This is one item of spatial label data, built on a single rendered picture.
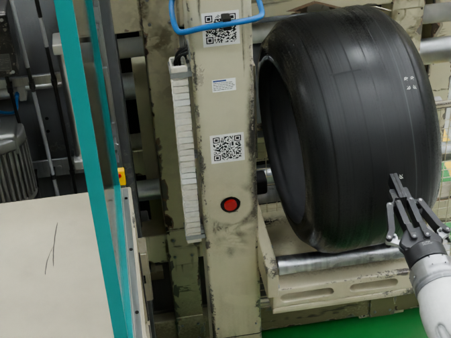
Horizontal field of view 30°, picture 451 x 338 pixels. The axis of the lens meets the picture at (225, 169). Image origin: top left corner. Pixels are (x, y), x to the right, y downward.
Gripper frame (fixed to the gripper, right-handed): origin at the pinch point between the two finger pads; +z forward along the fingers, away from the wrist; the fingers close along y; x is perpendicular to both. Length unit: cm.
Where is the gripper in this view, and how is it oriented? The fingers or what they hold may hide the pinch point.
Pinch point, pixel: (397, 190)
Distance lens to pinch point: 172.8
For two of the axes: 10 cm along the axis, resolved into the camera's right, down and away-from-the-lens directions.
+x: 0.2, 7.2, 6.9
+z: -1.6, -6.8, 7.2
